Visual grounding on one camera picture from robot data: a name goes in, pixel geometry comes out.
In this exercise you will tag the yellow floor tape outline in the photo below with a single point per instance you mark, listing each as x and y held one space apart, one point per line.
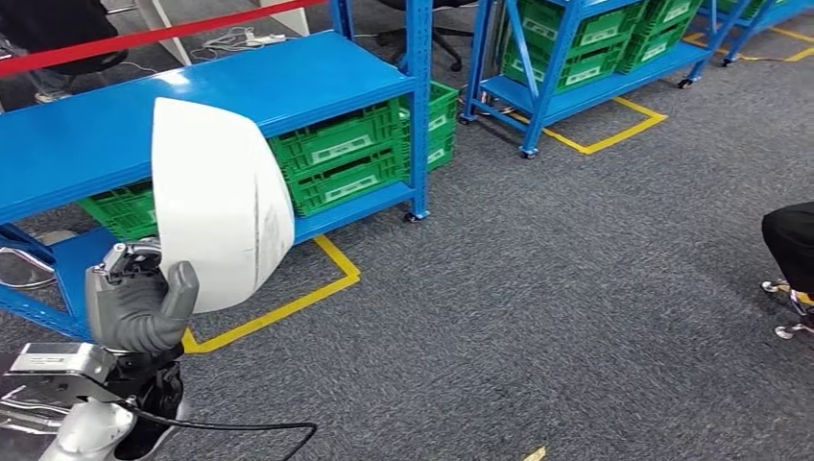
337 283

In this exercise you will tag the black office chair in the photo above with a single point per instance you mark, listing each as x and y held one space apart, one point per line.
445 38

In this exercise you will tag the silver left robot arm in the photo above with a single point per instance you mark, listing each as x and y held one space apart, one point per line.
89 432

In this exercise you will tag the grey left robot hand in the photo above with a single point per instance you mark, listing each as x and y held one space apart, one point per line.
133 312

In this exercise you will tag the red barrier belt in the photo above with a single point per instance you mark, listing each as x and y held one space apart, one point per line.
127 41

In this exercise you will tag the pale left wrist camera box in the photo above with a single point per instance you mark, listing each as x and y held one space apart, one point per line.
57 363

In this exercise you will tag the white power strip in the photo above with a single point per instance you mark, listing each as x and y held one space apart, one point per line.
267 39

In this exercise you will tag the blue metal shelf rack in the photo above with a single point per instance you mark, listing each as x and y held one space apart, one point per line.
550 89
191 95
750 28

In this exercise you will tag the white curved plastic part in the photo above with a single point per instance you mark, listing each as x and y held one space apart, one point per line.
210 203

